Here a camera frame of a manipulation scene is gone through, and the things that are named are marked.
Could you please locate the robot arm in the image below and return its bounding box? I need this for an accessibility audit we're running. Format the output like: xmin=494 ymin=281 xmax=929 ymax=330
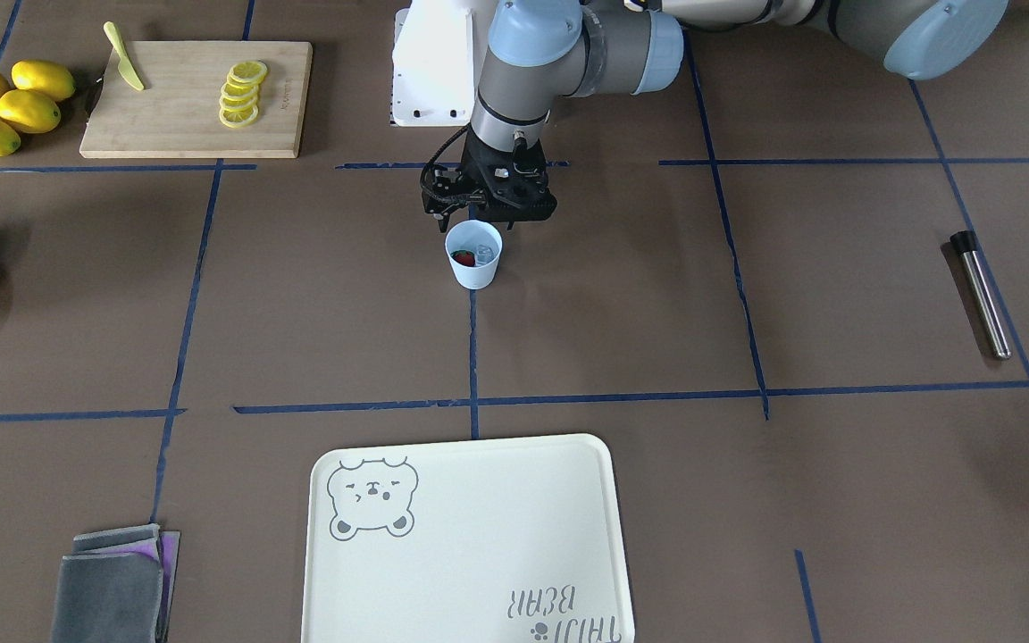
xmin=392 ymin=1 xmax=1008 ymax=233

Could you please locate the bamboo cutting board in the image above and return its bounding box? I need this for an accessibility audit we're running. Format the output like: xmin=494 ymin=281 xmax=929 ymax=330
xmin=80 ymin=40 xmax=314 ymax=159

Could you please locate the red strawberry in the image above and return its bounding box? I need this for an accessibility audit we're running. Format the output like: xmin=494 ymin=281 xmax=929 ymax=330
xmin=449 ymin=249 xmax=477 ymax=267

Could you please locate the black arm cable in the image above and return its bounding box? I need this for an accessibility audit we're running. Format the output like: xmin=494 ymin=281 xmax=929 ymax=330
xmin=420 ymin=126 xmax=473 ymax=212

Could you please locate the yellow-green plastic knife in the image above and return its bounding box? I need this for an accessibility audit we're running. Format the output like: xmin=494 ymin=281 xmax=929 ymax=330
xmin=103 ymin=21 xmax=146 ymax=91

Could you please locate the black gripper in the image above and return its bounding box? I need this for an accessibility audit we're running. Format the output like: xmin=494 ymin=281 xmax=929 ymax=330
xmin=420 ymin=127 xmax=558 ymax=233

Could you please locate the lemon slices row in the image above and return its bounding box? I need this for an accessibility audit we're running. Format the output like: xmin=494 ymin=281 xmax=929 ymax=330
xmin=218 ymin=60 xmax=269 ymax=128

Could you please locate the grey folded cloth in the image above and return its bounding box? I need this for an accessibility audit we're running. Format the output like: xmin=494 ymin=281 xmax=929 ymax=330
xmin=49 ymin=522 xmax=182 ymax=642

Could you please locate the light blue cup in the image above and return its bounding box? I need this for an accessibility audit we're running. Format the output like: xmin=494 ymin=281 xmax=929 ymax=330
xmin=443 ymin=220 xmax=504 ymax=290

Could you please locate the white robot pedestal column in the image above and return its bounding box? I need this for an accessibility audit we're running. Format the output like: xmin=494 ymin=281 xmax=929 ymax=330
xmin=389 ymin=1 xmax=497 ymax=128

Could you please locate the cream bear tray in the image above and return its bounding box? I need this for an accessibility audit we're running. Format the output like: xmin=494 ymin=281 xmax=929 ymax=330
xmin=299 ymin=434 xmax=637 ymax=642

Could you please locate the clear ice cube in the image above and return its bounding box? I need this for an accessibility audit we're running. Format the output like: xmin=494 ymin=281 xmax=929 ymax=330
xmin=474 ymin=244 xmax=497 ymax=267

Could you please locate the steel muddler black tip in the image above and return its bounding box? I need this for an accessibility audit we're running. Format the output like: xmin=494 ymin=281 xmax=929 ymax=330
xmin=949 ymin=230 xmax=1013 ymax=361

